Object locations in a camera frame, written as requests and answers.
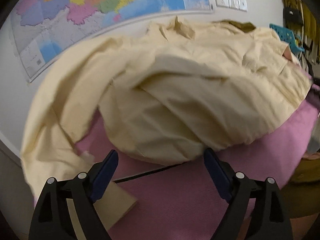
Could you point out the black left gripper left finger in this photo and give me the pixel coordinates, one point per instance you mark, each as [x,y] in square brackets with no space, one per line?
[62,202]

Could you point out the white wall socket panel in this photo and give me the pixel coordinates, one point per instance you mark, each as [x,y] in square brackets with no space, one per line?
[240,5]

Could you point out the olive green jacket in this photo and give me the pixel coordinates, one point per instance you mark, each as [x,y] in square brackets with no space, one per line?
[246,27]

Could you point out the hanging mustard yellow clothes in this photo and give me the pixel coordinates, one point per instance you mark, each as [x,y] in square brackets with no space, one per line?
[309,30]

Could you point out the teal plastic basket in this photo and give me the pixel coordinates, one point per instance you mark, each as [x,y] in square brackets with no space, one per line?
[288,36]

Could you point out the cream large garment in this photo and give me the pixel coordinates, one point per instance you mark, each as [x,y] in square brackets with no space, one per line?
[163,97]

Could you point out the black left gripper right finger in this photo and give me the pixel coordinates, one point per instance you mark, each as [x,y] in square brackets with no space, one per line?
[258,198]

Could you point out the black hanging bag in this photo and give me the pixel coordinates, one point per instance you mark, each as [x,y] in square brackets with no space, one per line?
[292,15]

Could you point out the colourful wall map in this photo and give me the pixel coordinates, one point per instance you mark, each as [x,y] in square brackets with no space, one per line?
[43,29]

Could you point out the pink bed sheet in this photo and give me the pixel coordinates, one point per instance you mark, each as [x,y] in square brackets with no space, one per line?
[181,201]

